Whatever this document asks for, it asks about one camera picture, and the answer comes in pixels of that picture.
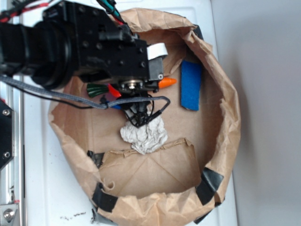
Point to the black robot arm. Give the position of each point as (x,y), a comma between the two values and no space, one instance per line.
(42,51)

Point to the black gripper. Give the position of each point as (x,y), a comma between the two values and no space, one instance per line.
(105,50)

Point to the blue sponge block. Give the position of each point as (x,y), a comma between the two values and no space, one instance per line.
(190,85)

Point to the brown paper bag tray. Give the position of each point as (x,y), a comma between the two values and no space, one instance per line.
(175,169)

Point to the orange toy carrot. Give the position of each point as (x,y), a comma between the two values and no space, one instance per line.
(94,90)

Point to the crumpled white paper ball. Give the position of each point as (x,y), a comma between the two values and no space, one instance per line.
(147,138)

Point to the white plastic tray lid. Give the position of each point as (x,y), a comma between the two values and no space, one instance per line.
(52,194)

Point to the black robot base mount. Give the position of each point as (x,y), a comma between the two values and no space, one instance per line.
(6,134)

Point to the aluminium frame rail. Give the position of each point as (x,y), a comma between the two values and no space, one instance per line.
(12,200)

